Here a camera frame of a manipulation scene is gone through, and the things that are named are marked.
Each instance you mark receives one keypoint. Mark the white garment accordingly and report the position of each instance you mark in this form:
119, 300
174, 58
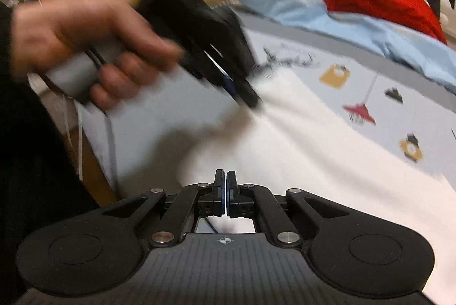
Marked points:
302, 166

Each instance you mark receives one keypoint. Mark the person's left hand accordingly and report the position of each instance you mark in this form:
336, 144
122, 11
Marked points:
71, 27

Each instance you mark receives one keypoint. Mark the red cloth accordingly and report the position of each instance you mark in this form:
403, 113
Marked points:
384, 2

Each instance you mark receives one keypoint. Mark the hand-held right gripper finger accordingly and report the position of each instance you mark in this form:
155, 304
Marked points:
221, 191
230, 191

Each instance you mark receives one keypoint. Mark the person's left forearm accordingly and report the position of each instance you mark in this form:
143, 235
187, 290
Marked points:
28, 166

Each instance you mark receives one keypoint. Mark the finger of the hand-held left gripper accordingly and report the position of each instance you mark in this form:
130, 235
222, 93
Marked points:
223, 80
247, 91

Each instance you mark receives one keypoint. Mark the printed light blue blanket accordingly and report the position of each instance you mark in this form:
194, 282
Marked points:
392, 112

